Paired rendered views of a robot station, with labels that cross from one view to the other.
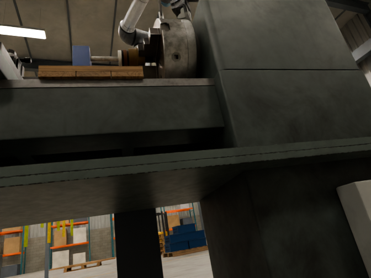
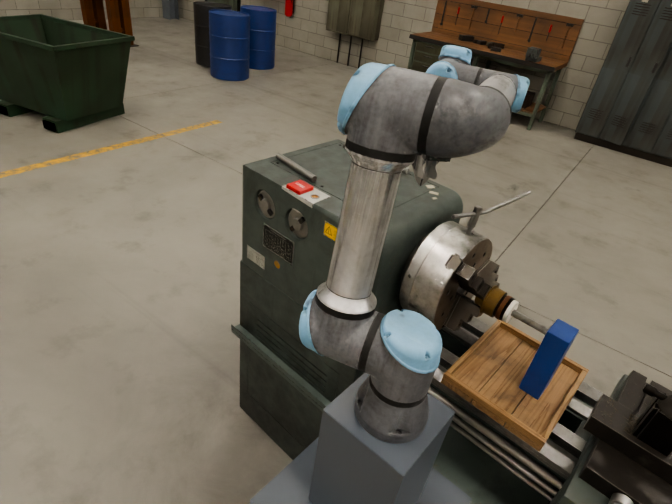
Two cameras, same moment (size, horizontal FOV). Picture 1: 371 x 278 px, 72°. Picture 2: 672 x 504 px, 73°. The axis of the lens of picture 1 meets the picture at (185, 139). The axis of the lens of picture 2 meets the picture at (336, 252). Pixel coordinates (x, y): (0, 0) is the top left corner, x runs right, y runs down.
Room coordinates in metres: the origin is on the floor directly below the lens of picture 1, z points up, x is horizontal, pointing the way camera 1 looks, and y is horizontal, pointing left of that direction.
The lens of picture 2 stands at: (1.85, 0.74, 1.88)
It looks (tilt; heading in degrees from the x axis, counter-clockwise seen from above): 34 degrees down; 234
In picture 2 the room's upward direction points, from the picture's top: 8 degrees clockwise
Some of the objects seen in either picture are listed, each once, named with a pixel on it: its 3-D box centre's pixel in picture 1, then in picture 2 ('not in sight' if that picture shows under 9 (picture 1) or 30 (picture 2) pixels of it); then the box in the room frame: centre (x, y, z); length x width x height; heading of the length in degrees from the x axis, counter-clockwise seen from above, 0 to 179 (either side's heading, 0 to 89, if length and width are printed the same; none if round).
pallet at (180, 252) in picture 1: (185, 239); not in sight; (8.12, 0.52, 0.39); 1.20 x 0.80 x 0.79; 120
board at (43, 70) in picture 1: (98, 101); (516, 376); (0.81, 0.29, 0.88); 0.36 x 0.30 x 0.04; 16
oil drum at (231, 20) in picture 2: not in sight; (229, 45); (-0.75, -6.33, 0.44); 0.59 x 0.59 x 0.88
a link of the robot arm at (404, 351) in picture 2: not in sight; (403, 352); (1.37, 0.32, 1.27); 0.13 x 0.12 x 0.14; 125
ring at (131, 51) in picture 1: (133, 59); (493, 302); (0.85, 0.15, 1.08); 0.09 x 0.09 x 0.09; 16
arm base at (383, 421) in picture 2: not in sight; (395, 394); (1.36, 0.33, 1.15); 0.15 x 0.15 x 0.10
